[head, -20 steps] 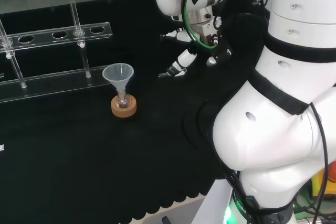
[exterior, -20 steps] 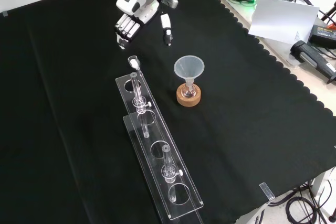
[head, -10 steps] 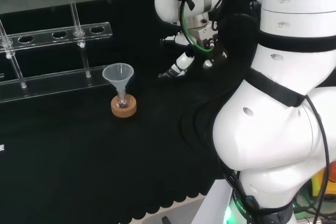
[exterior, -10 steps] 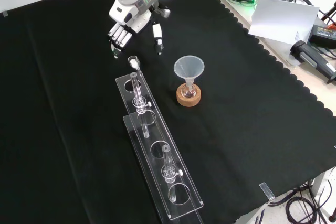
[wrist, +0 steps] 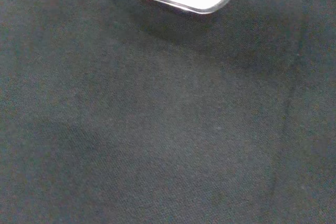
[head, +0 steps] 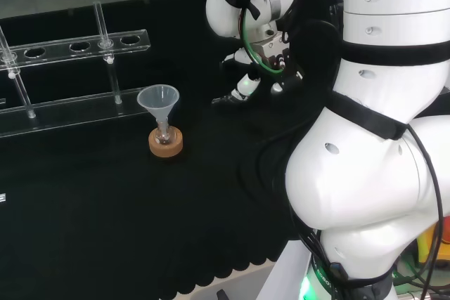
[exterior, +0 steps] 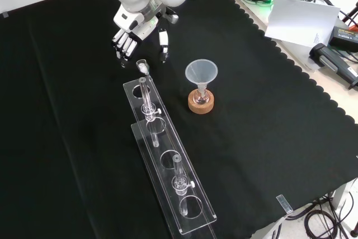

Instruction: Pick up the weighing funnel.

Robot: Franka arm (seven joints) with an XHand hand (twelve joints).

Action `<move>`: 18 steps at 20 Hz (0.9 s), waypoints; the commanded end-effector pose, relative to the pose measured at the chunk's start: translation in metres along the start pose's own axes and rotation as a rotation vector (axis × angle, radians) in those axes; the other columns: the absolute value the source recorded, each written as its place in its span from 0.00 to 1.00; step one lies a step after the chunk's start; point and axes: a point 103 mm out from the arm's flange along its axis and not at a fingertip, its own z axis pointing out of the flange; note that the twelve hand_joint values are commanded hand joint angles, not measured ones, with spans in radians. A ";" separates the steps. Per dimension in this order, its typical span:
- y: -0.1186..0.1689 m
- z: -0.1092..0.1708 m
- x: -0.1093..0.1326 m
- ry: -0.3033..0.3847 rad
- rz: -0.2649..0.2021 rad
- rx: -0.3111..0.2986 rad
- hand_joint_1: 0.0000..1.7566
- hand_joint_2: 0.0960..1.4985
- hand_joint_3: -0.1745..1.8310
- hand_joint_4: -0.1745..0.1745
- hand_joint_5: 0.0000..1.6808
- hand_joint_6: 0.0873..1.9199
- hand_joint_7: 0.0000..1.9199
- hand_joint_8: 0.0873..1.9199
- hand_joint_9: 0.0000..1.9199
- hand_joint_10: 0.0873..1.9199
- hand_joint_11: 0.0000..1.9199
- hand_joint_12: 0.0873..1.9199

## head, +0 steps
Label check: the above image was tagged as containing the yellow stop button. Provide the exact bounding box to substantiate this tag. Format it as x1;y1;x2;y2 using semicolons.
416;214;450;270

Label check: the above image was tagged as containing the small round-bottom glass flask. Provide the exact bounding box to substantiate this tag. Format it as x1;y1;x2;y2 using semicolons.
154;120;174;145

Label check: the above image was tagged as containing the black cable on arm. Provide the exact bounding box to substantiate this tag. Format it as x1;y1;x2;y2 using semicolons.
406;126;444;282

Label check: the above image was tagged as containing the translucent plastic funnel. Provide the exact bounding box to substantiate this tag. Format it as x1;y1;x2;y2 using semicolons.
136;84;181;126

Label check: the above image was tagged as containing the black cloth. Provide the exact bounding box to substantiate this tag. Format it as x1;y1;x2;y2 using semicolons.
0;0;352;300

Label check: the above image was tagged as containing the cork ring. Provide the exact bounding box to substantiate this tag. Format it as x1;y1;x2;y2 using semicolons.
148;126;184;158

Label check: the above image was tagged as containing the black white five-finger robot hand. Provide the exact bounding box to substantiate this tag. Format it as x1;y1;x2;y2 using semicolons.
211;48;304;107

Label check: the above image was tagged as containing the clear acrylic funnel stand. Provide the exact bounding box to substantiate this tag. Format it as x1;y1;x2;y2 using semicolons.
0;0;153;138

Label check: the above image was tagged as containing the green cable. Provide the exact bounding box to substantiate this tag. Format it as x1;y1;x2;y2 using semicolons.
241;0;295;75

